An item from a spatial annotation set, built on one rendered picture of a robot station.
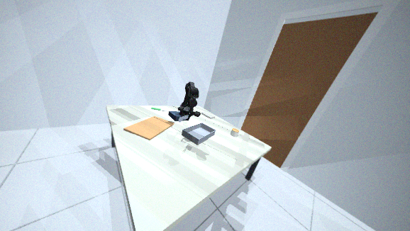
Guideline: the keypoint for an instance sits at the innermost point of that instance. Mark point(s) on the light wooden board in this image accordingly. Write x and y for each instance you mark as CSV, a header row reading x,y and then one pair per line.
x,y
149,128

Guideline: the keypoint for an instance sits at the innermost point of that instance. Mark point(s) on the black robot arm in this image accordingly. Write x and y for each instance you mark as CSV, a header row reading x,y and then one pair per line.
x,y
190,97

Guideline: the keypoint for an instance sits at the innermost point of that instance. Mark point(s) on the grey cylinder with orange top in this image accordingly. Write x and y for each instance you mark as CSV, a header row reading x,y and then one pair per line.
x,y
234,132

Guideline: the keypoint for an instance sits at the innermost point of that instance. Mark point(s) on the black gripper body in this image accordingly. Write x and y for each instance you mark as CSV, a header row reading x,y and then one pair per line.
x,y
197,114

